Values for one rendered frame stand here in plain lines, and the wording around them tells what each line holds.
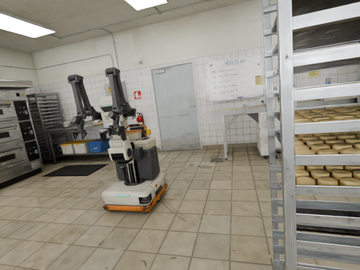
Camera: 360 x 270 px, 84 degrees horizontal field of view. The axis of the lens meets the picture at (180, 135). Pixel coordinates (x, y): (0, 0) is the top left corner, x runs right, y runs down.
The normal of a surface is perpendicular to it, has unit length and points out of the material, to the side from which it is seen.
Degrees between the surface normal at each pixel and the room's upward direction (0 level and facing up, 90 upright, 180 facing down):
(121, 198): 90
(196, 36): 90
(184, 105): 90
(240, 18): 90
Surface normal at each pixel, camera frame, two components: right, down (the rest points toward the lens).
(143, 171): -0.26, 0.20
